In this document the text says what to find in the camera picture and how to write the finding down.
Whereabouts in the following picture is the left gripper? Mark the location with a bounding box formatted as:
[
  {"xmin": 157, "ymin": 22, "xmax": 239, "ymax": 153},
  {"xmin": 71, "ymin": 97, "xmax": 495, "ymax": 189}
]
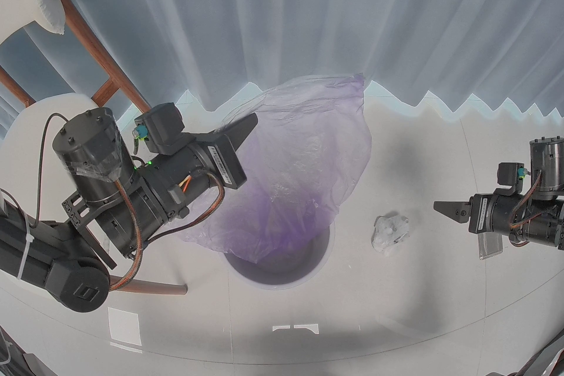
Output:
[{"xmin": 128, "ymin": 130, "xmax": 247, "ymax": 258}]

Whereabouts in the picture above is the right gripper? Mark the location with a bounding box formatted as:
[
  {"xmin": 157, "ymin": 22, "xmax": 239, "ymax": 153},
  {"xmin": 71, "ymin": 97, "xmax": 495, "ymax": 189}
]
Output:
[{"xmin": 468, "ymin": 193, "xmax": 532, "ymax": 237}]

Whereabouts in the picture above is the clear plastic wrapper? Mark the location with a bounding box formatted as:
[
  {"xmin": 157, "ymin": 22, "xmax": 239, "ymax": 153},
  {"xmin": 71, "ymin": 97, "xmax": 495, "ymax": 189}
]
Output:
[{"xmin": 371, "ymin": 212, "xmax": 410, "ymax": 256}]

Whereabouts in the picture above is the purple plastic bag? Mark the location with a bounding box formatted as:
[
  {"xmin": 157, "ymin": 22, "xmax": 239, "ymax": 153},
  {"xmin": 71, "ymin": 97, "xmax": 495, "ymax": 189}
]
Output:
[{"xmin": 178, "ymin": 74, "xmax": 373, "ymax": 265}]

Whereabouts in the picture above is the white trash bin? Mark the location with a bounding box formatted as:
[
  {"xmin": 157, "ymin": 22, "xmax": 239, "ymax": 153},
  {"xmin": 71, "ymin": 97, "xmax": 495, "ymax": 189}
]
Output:
[{"xmin": 222, "ymin": 220, "xmax": 332, "ymax": 291}]

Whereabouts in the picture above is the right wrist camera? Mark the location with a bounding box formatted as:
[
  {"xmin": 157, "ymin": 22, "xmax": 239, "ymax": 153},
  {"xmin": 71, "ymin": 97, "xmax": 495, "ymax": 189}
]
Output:
[{"xmin": 497, "ymin": 162, "xmax": 527, "ymax": 196}]

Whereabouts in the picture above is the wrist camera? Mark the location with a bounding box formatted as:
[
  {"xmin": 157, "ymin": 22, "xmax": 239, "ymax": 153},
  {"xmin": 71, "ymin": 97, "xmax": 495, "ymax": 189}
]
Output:
[
  {"xmin": 497, "ymin": 162, "xmax": 527, "ymax": 196},
  {"xmin": 134, "ymin": 102, "xmax": 195, "ymax": 155}
]

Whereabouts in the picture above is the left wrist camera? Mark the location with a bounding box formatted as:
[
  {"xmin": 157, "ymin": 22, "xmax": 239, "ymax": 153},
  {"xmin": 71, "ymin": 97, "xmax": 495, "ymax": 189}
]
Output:
[{"xmin": 134, "ymin": 102, "xmax": 195, "ymax": 155}]

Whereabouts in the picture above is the black cable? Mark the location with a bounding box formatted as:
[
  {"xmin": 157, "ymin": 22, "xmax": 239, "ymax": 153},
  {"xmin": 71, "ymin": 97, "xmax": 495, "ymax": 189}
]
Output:
[{"xmin": 35, "ymin": 113, "xmax": 68, "ymax": 218}]

